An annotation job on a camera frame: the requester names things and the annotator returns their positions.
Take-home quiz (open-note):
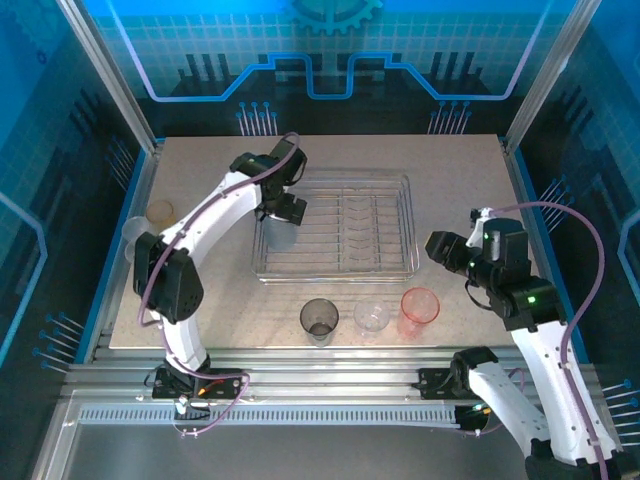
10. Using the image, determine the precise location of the blue plastic cup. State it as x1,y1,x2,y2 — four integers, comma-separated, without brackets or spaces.
262,213,301,252

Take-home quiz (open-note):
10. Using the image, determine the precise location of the metal wire dish rack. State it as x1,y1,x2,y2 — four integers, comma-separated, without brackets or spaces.
251,169,421,286

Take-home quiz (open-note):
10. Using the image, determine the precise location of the red plastic cup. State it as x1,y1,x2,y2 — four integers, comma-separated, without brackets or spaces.
397,287,442,337

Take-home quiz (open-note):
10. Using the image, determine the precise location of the round clear plastic cup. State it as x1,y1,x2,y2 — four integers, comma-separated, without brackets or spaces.
352,296,392,335

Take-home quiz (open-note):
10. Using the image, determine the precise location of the orange plastic cup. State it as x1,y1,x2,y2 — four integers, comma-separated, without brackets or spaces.
145,199,177,227

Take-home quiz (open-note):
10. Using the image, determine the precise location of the dark grey plastic cup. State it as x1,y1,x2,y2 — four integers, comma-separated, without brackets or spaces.
299,297,340,348

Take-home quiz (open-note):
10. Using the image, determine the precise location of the frosted clear plastic cup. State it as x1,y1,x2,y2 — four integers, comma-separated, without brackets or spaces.
121,215,151,251

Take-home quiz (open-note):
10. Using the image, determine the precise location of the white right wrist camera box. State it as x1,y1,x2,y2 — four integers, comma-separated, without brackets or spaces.
468,206,496,250

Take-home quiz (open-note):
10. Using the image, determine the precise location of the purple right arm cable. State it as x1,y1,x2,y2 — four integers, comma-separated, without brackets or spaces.
459,200,612,480

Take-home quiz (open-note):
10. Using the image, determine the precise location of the aluminium side rail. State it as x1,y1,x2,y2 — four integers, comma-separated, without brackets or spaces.
92,142,164,361
499,137,576,361

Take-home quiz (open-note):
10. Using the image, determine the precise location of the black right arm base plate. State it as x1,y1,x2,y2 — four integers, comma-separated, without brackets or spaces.
417,366,510,401

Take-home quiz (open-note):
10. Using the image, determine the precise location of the aluminium mounting rail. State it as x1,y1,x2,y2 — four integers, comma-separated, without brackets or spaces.
62,347,601,401

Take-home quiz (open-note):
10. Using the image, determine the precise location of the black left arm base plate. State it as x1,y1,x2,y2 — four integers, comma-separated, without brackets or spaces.
151,366,245,401

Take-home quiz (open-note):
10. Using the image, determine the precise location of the aluminium frame post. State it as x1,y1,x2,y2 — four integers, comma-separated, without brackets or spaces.
55,0,162,154
503,0,594,146

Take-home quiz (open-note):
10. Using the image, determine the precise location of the grey slotted cable duct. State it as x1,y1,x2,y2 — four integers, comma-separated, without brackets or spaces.
77,405,464,427

